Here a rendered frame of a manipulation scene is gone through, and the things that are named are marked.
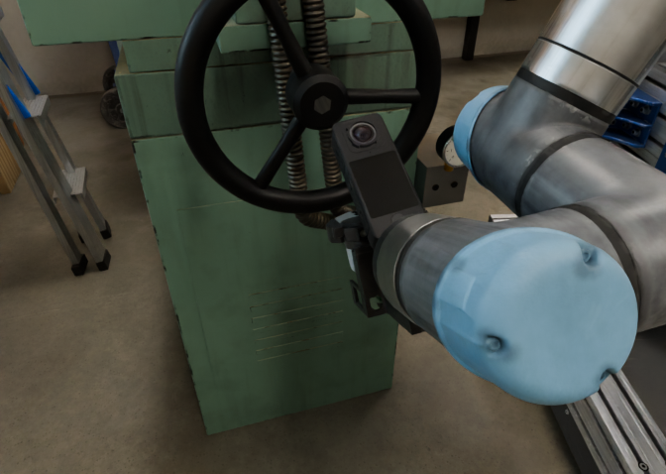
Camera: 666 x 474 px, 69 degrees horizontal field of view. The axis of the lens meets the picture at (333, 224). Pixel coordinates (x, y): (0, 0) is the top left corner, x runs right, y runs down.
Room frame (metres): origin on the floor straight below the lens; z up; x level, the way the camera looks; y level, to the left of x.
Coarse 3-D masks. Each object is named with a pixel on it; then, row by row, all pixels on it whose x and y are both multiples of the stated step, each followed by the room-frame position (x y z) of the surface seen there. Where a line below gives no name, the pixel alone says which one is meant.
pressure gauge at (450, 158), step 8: (448, 128) 0.70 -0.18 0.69; (440, 136) 0.70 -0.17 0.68; (448, 136) 0.68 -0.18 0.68; (440, 144) 0.69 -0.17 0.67; (448, 144) 0.68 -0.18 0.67; (440, 152) 0.68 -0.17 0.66; (448, 152) 0.68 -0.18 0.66; (448, 160) 0.68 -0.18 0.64; (456, 160) 0.68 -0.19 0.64; (448, 168) 0.70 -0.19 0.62
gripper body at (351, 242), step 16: (352, 224) 0.34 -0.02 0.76; (352, 240) 0.33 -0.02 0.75; (368, 240) 0.32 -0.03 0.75; (384, 240) 0.27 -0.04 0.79; (368, 256) 0.32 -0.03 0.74; (368, 272) 0.31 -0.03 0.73; (352, 288) 0.34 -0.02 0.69; (368, 288) 0.30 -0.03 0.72; (368, 304) 0.30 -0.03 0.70; (384, 304) 0.30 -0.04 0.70; (400, 320) 0.26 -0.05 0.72
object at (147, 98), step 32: (256, 64) 0.66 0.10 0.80; (352, 64) 0.70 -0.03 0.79; (384, 64) 0.71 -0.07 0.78; (128, 96) 0.61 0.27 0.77; (160, 96) 0.62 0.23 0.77; (224, 96) 0.64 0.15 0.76; (256, 96) 0.66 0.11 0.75; (128, 128) 0.61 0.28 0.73; (160, 128) 0.62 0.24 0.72; (224, 128) 0.64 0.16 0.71
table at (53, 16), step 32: (32, 0) 0.59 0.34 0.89; (64, 0) 0.60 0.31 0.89; (96, 0) 0.61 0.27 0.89; (128, 0) 0.62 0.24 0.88; (160, 0) 0.63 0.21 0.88; (192, 0) 0.64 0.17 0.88; (384, 0) 0.71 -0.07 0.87; (448, 0) 0.74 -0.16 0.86; (480, 0) 0.75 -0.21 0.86; (32, 32) 0.59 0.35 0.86; (64, 32) 0.60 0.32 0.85; (96, 32) 0.61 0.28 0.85; (128, 32) 0.62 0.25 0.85; (160, 32) 0.63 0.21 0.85; (224, 32) 0.55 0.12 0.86; (256, 32) 0.56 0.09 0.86; (352, 32) 0.60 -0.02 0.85
